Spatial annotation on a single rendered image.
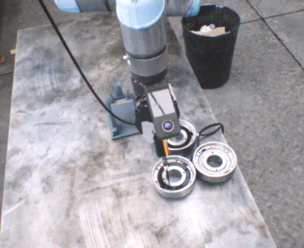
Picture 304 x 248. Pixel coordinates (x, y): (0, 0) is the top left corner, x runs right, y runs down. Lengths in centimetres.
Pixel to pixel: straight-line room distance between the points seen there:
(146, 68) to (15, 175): 53
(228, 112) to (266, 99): 26
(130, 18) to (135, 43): 5
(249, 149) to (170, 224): 119
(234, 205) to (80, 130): 48
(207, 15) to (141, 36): 170
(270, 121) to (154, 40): 158
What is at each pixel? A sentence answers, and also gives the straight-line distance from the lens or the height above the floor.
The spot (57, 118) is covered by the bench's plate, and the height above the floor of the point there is 80.
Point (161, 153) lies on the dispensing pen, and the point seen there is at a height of 92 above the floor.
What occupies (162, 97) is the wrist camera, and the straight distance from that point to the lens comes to 64.
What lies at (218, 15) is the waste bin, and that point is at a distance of 224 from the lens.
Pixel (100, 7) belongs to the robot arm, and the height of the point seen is 121.
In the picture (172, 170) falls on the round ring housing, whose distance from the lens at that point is 86.
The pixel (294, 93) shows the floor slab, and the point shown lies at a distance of 229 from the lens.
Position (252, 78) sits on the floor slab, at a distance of 234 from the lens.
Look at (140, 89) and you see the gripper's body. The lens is 70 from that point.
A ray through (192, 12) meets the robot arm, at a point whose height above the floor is 94.
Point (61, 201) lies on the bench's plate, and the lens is 90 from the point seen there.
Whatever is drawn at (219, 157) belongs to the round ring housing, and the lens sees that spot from 88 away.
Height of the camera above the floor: 154
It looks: 48 degrees down
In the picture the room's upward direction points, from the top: 9 degrees counter-clockwise
